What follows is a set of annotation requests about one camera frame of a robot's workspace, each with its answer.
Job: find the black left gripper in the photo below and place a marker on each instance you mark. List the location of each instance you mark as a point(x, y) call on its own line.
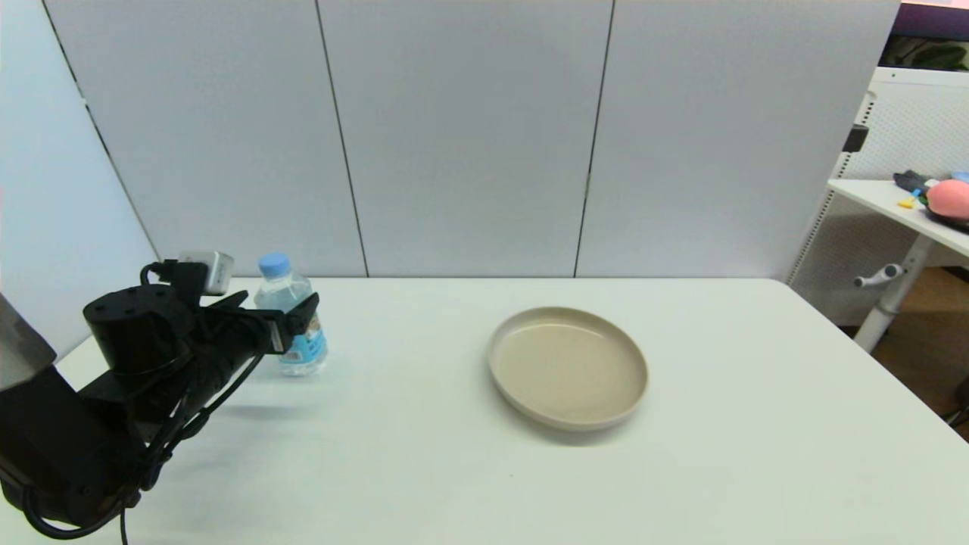
point(242, 337)

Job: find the soda water bottle blue label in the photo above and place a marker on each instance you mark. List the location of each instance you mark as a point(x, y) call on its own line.
point(286, 294)

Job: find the grey robot torso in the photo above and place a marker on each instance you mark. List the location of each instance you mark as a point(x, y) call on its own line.
point(19, 356)

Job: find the beige round plate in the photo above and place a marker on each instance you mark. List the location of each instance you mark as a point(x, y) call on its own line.
point(568, 371)

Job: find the black clip on pegboard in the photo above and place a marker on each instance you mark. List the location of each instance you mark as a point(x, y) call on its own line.
point(855, 138)

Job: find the white desk leg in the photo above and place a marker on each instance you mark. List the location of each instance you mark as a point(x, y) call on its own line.
point(893, 303)

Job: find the white side desk top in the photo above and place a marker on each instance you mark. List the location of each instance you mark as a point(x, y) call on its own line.
point(893, 200)

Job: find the small yellow item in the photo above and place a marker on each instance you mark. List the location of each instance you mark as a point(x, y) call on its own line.
point(907, 203)

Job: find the black item on desk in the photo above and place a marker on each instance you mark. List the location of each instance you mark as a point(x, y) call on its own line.
point(912, 180)

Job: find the white pegboard panel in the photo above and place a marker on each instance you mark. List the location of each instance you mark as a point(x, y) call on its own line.
point(901, 129)

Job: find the pink plush toy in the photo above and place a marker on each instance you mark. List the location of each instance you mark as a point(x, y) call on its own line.
point(950, 198)

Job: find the black floor stand base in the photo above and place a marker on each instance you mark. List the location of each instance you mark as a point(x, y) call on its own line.
point(961, 409)

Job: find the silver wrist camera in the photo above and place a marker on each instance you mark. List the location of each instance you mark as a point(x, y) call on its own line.
point(216, 269)

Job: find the dark wall picture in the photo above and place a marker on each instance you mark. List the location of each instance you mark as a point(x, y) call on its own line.
point(927, 38)

